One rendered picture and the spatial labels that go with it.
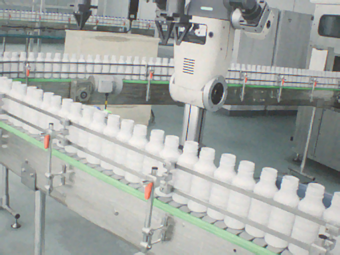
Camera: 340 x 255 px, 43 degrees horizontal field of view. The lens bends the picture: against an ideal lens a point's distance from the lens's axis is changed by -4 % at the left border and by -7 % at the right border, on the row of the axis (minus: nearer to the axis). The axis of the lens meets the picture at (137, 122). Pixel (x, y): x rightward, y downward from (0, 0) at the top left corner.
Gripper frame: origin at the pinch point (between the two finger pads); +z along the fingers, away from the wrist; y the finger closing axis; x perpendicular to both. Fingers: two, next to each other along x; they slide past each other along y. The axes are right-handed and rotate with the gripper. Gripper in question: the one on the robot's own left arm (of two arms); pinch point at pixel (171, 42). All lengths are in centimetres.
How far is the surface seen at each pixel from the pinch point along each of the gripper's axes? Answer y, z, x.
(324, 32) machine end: 375, -23, 101
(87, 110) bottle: -15.1, 24.5, 18.2
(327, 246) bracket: -23, 32, -66
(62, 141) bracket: -19.5, 35.9, 24.1
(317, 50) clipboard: 377, -2, 106
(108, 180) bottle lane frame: -19.0, 41.6, 1.0
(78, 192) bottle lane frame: -19, 51, 15
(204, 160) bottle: -15.7, 26.5, -28.9
